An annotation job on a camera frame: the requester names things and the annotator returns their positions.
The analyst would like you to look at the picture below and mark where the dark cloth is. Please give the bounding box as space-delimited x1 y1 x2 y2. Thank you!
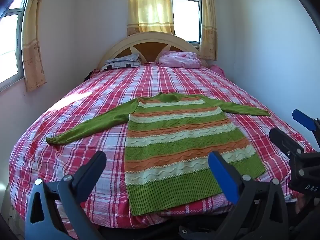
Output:
83 69 101 82

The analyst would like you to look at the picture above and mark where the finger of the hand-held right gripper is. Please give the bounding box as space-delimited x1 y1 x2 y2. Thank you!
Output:
292 109 320 132
268 128 307 161

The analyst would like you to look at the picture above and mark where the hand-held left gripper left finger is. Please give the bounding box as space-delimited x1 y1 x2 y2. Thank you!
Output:
25 151 107 240

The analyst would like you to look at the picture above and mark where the yellow side window curtain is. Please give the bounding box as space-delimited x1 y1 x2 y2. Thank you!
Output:
21 0 47 92

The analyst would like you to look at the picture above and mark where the grey patterned pillow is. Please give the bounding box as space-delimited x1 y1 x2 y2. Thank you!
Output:
105 53 141 63

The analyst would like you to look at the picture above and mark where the cream wooden headboard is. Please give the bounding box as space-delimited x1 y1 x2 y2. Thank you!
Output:
96 31 208 68

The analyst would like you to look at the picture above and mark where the green orange striped knit sweater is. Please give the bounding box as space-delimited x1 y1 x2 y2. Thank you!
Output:
46 92 272 217

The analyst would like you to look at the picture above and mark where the window behind headboard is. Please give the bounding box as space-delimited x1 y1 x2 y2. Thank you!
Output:
169 0 202 44

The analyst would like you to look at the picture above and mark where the wide yellow curtain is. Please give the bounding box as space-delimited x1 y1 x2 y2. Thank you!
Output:
126 0 175 36

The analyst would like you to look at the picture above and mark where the pink cloth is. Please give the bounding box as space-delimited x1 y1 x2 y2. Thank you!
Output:
208 64 226 77

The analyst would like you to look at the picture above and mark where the side window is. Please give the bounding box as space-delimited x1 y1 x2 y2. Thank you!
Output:
0 0 26 92

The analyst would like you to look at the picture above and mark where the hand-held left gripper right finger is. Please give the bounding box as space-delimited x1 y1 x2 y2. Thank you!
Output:
208 151 290 240

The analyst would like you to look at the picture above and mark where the white black-dotted pillow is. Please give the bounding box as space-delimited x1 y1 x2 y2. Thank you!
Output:
100 59 143 72

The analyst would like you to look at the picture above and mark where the red plaid bed sheet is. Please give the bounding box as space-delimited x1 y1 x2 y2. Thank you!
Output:
9 62 320 238

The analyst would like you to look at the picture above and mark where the pink pillow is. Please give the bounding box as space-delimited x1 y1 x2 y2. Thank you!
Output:
158 51 202 69

